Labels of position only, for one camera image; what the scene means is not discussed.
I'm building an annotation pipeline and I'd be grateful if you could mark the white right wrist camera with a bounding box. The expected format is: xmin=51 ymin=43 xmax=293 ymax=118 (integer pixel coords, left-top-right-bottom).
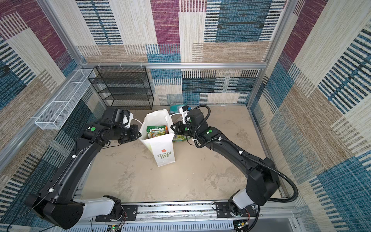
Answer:
xmin=179 ymin=105 xmax=192 ymax=124

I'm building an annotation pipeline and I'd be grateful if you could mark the green Fox's candy bag front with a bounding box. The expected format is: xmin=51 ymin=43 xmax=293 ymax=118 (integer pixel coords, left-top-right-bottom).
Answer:
xmin=146 ymin=125 xmax=169 ymax=139

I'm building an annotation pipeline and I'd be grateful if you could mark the teal tissue pack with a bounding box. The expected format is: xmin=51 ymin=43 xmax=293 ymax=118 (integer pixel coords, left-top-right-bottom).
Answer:
xmin=169 ymin=104 xmax=188 ymax=115

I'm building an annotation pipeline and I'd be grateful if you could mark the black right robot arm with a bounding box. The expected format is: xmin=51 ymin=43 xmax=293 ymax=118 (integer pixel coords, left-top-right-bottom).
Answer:
xmin=171 ymin=105 xmax=299 ymax=217

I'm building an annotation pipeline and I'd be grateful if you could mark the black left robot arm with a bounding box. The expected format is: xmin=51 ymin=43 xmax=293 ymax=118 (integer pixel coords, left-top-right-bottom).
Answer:
xmin=25 ymin=108 xmax=141 ymax=230

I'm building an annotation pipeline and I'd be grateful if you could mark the white illustrated paper bag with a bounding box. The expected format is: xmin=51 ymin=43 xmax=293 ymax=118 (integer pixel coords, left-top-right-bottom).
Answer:
xmin=139 ymin=109 xmax=175 ymax=167

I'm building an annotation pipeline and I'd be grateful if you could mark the black wire shelf rack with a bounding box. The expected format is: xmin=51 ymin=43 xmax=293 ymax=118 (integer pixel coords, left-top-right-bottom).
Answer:
xmin=88 ymin=66 xmax=154 ymax=109

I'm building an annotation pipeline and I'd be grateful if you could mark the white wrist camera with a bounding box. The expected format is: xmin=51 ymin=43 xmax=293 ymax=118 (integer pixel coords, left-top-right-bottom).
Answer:
xmin=122 ymin=110 xmax=134 ymax=128
xmin=179 ymin=105 xmax=192 ymax=124

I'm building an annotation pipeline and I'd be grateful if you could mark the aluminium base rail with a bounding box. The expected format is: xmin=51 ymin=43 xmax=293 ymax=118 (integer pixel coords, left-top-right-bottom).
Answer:
xmin=69 ymin=200 xmax=305 ymax=232

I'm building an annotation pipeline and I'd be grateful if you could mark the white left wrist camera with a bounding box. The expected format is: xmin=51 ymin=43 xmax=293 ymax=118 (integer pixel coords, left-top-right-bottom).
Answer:
xmin=122 ymin=110 xmax=134 ymax=128

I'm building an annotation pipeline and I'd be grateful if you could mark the yellow Fox's candy bag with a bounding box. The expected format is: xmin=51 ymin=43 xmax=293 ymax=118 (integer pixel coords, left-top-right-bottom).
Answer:
xmin=173 ymin=135 xmax=187 ymax=142

